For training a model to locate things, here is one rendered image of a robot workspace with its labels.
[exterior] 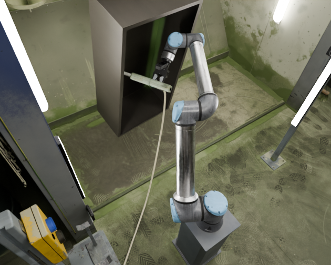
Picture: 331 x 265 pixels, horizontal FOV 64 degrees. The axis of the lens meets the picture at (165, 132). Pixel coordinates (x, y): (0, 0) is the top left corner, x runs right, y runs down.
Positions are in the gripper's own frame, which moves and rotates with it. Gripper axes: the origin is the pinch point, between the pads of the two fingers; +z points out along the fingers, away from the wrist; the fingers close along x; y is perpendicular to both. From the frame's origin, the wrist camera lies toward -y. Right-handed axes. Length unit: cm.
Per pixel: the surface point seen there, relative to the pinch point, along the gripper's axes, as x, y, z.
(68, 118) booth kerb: 112, 79, 60
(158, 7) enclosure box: 3, -34, -40
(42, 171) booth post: 19, -60, 67
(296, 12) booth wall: -72, 126, -132
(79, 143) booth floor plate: 85, 74, 80
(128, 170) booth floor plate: 21, 71, 83
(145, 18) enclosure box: 4, -42, -29
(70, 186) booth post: 15, -36, 78
